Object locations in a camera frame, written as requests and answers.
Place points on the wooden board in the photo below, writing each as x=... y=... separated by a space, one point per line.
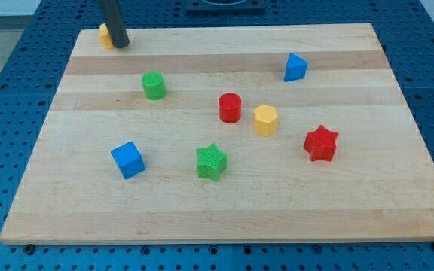
x=379 y=186

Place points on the blue triangle block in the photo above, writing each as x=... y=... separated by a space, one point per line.
x=296 y=68

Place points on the green star block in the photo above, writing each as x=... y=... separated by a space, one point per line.
x=211 y=162

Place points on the red cylinder block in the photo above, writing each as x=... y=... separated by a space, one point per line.
x=230 y=105

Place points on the yellow hexagon block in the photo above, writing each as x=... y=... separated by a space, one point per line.
x=265 y=120

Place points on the green cylinder block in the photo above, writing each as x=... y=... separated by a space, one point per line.
x=153 y=85

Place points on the red star block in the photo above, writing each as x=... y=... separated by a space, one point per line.
x=321 y=144

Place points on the yellow heart block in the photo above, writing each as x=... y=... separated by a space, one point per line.
x=105 y=37

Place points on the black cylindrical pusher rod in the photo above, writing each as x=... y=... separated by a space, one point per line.
x=111 y=10

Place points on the blue cube block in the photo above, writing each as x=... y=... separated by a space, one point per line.
x=128 y=159

